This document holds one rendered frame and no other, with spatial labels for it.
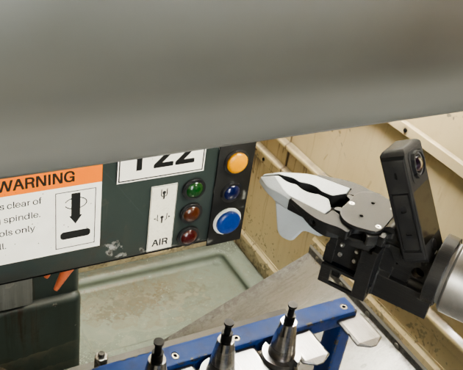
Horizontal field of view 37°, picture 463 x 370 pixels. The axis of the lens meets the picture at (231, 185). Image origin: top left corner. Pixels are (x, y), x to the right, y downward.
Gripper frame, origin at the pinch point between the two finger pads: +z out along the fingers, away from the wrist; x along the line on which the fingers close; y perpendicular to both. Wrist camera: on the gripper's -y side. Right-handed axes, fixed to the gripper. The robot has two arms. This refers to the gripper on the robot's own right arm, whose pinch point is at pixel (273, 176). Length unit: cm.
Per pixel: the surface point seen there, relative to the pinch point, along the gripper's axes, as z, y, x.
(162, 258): 70, 103, 88
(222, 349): 6.2, 36.6, 8.1
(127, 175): 11.1, -0.1, -10.6
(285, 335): 0.5, 37.4, 17.5
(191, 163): 7.5, -0.4, -4.5
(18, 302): 65, 73, 24
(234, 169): 4.4, 0.8, -0.4
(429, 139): 1, 27, 79
